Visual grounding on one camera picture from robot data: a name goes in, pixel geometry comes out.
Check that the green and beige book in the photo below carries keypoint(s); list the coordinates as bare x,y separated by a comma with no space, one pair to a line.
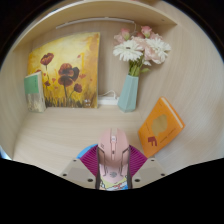
33,88

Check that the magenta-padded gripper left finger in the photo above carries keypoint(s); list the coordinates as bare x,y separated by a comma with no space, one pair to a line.
78,171

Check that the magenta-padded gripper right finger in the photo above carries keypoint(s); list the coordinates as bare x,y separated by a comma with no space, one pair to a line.
148,170

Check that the white power strip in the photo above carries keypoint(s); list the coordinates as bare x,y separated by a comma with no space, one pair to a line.
107,100

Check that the wooden shelf with decorations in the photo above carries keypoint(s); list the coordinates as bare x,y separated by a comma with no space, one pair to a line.
100,9

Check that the white and pink flower bouquet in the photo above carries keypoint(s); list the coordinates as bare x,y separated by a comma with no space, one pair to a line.
133,50

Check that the pink computer mouse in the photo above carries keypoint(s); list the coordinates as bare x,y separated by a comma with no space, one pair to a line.
113,150

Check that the pale teal faceted vase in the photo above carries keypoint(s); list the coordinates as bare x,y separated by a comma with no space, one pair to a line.
128,95

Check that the yellow poppy flower painting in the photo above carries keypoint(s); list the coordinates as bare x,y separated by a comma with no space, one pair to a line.
70,63

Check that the orange book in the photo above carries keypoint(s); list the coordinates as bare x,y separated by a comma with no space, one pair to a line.
161,128

